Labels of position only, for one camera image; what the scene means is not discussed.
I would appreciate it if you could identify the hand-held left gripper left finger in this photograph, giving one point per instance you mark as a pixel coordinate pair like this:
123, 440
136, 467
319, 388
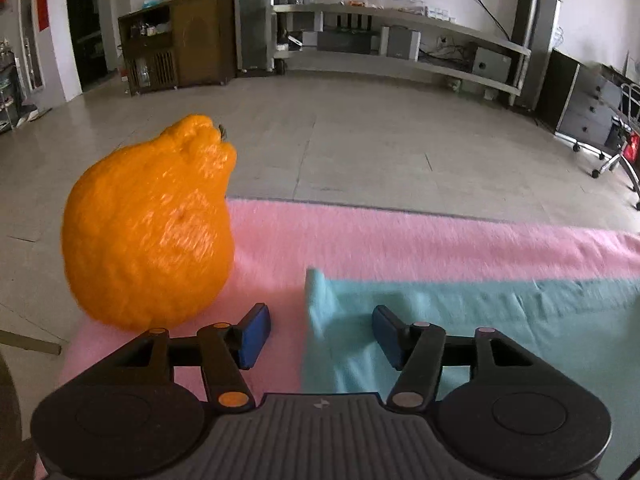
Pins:
254, 335

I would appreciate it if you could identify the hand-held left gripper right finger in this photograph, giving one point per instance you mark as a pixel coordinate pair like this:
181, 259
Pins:
387, 335

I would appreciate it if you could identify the teal shirt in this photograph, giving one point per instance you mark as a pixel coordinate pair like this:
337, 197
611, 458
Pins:
500, 320

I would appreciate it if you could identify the pink printed blanket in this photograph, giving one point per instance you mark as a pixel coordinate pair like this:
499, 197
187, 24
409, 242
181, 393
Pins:
400, 240

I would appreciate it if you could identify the large bumpy orange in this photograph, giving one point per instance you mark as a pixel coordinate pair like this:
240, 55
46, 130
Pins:
150, 230

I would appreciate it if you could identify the grey curved media shelf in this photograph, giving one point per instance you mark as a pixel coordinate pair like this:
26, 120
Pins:
350, 60

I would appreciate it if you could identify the grey subwoofer box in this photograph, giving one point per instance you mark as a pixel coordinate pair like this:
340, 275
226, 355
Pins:
492, 63

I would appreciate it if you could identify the metal office chair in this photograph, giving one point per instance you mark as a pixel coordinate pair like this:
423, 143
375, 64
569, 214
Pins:
622, 162

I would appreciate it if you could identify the small grey speaker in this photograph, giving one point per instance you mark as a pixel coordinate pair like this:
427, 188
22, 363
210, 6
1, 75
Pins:
400, 42

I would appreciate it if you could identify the black router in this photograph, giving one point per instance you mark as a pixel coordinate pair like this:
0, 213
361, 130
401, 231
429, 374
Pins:
347, 37

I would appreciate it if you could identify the brown wooden cabinet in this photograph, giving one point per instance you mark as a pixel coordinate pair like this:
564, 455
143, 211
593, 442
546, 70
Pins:
200, 35

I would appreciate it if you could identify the black drawer cabinet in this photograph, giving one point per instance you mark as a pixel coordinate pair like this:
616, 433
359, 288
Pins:
590, 105

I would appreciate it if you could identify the red bag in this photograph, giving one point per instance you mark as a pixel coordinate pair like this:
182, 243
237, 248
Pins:
632, 145

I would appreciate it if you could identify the tall grey speaker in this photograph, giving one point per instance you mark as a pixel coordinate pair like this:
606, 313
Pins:
255, 20
535, 45

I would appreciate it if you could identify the metal storage rack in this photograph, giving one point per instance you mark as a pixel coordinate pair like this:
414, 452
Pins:
10, 90

